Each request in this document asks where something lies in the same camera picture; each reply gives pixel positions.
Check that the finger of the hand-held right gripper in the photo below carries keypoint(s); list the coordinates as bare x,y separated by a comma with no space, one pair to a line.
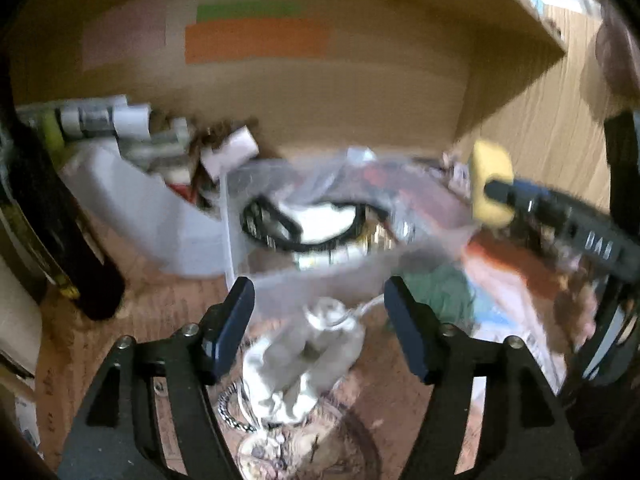
525,200

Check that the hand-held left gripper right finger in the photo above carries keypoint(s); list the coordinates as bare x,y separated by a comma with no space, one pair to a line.
407,332

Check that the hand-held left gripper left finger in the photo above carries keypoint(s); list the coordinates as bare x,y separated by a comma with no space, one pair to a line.
234,327

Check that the yellow sponge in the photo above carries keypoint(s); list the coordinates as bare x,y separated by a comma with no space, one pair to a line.
491,184

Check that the green cloth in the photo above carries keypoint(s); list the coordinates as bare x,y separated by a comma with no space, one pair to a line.
442,295

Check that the orange cloth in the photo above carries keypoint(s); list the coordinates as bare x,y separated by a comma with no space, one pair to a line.
520,267

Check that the white crumpled plastic bag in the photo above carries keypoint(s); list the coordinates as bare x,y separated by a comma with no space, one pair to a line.
295,365

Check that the round patterned plate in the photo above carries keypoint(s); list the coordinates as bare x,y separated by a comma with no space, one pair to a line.
305,447

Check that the white plastic sheet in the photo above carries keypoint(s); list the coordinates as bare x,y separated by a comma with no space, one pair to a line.
150,215

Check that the dark bottle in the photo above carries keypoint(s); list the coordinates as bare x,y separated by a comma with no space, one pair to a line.
55,210

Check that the wooden shelf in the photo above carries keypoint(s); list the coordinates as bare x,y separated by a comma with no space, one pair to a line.
320,25

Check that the orange paper sticker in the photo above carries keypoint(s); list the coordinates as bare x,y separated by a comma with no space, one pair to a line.
256,40

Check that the pink paper sticker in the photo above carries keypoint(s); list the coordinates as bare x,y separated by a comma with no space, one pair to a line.
125,40

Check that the green paper sticker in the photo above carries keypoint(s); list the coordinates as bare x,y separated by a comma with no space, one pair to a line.
247,10

